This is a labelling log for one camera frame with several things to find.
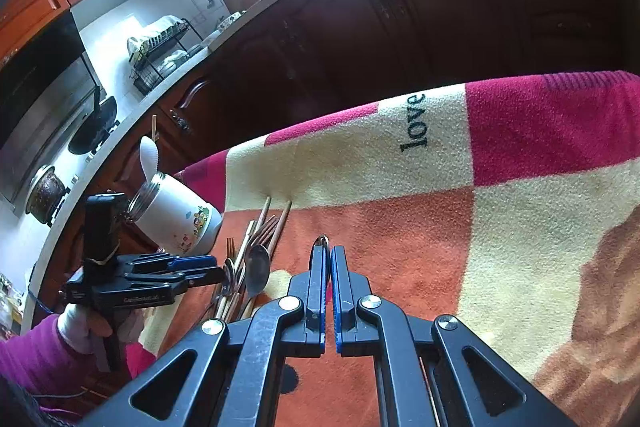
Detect pale bamboo chopstick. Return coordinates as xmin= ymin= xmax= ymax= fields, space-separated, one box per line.
xmin=215 ymin=220 xmax=256 ymax=320
xmin=151 ymin=114 xmax=158 ymax=142

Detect silver spoon long handle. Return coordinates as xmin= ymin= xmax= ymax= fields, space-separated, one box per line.
xmin=314 ymin=235 xmax=330 ymax=248

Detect white plastic scraper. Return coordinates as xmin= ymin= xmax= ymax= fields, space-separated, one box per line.
xmin=139 ymin=135 xmax=160 ymax=181

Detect silver spoon round bowl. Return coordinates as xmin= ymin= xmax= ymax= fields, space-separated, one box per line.
xmin=236 ymin=244 xmax=270 ymax=320

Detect purple sleeve forearm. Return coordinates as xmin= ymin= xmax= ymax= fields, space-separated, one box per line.
xmin=1 ymin=314 xmax=96 ymax=426

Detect left hand white glove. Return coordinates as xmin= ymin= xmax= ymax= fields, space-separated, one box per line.
xmin=56 ymin=303 xmax=113 ymax=355

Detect white steel thermos jar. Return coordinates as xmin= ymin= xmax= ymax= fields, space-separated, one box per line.
xmin=127 ymin=172 xmax=222 ymax=256

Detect glass pot on stove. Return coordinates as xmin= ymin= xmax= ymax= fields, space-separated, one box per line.
xmin=25 ymin=165 xmax=70 ymax=227

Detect black wok on stove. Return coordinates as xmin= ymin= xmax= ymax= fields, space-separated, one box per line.
xmin=67 ymin=87 xmax=119 ymax=155

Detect colourful fleece blanket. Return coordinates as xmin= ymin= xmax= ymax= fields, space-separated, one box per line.
xmin=134 ymin=69 xmax=640 ymax=427

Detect steel range hood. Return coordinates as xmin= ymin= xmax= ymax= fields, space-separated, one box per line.
xmin=1 ymin=11 xmax=104 ymax=212

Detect black dish rack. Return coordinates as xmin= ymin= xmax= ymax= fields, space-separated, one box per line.
xmin=126 ymin=15 xmax=203 ymax=95

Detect dark wood base cabinets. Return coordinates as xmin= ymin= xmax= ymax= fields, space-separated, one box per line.
xmin=25 ymin=0 xmax=639 ymax=323

